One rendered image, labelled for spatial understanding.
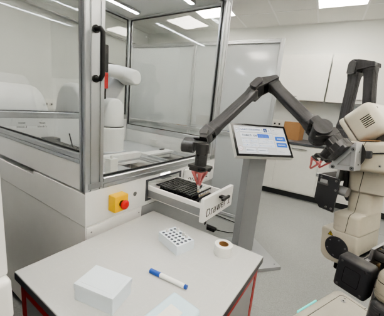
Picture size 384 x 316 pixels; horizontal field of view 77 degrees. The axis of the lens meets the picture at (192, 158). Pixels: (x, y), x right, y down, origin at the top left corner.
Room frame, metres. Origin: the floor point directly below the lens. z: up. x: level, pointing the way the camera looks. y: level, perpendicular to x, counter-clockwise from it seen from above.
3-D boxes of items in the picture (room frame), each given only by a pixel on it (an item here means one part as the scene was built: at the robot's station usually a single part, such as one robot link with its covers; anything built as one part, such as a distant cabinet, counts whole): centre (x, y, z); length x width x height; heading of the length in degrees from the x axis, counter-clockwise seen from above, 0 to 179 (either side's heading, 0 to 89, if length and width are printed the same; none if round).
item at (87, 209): (1.55, 0.51, 0.87); 1.02 x 0.95 x 0.14; 147
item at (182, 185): (1.19, 0.03, 0.87); 0.22 x 0.18 x 0.06; 57
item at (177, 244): (0.87, 0.03, 0.78); 0.12 x 0.08 x 0.04; 42
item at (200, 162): (1.11, -0.04, 1.05); 0.10 x 0.07 x 0.07; 58
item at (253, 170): (2.02, -0.56, 0.51); 0.50 x 0.45 x 1.02; 16
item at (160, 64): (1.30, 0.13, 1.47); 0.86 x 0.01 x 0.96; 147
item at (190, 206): (1.19, 0.03, 0.86); 0.40 x 0.26 x 0.06; 57
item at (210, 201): (1.08, -0.14, 0.87); 0.29 x 0.02 x 0.11; 147
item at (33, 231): (1.55, 0.51, 0.40); 1.03 x 0.95 x 0.80; 147
